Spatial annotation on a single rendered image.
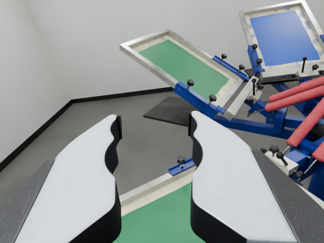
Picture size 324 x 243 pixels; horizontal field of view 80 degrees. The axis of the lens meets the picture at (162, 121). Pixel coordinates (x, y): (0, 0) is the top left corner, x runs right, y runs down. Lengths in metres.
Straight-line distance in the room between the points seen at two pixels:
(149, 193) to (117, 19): 3.82
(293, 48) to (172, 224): 1.71
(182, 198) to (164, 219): 0.13
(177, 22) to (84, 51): 2.06
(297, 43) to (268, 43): 0.22
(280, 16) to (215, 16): 2.10
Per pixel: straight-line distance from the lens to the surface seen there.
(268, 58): 1.95
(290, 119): 1.41
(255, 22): 2.25
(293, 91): 1.40
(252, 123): 1.50
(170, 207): 0.96
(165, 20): 4.26
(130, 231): 0.94
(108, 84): 4.83
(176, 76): 1.36
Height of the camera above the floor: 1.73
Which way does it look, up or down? 30 degrees down
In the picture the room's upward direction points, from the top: 11 degrees counter-clockwise
